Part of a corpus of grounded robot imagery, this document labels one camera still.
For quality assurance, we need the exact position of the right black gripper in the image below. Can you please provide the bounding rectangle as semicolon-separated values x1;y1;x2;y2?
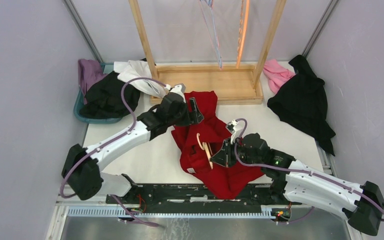
209;137;262;168

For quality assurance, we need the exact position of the wooden hanger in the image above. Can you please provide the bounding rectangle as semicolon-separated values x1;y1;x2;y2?
196;133;214;169

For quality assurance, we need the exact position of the red skirt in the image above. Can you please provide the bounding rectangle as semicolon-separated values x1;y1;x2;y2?
170;90;266;200

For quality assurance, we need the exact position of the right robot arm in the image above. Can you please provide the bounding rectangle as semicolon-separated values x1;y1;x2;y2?
209;133;384;236

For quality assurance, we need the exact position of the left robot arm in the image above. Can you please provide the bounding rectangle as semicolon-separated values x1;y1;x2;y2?
60;92;204;201

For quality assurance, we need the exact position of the wooden clothes rack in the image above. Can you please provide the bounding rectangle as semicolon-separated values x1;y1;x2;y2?
129;0;286;105

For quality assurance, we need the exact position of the white garment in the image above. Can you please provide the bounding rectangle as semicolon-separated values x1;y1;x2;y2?
113;59;168;99

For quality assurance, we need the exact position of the pink garment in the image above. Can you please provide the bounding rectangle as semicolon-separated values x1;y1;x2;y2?
262;59;296;94

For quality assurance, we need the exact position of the black garment in basket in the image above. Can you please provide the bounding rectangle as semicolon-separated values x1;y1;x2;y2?
80;58;151;119

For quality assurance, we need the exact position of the black garment on right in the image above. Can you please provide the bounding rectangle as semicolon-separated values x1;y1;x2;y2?
267;55;336;156

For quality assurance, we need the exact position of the teal laundry basket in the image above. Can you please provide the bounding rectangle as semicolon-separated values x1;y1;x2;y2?
73;62;122;125

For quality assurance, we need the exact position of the purple garment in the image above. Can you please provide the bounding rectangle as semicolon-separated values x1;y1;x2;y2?
77;58;107;104

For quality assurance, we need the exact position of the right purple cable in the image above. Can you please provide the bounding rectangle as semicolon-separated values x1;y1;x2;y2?
233;117;384;225

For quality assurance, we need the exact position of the purple cable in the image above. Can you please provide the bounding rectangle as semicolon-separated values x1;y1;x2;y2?
59;77;170;228
233;117;384;225

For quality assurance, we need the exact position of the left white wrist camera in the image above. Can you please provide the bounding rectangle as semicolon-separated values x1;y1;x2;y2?
164;83;186;102

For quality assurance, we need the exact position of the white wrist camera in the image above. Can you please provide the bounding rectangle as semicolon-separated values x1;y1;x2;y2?
164;83;186;102
226;120;244;145

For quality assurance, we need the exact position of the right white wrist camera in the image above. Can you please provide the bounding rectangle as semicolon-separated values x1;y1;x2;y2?
226;120;244;145

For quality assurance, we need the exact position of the aluminium frame rail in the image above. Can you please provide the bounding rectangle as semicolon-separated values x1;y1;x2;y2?
56;184;357;220

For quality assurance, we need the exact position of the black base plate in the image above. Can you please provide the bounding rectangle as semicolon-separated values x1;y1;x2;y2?
118;183;290;214

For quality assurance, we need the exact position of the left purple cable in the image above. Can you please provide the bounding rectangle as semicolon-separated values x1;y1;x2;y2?
59;77;170;228

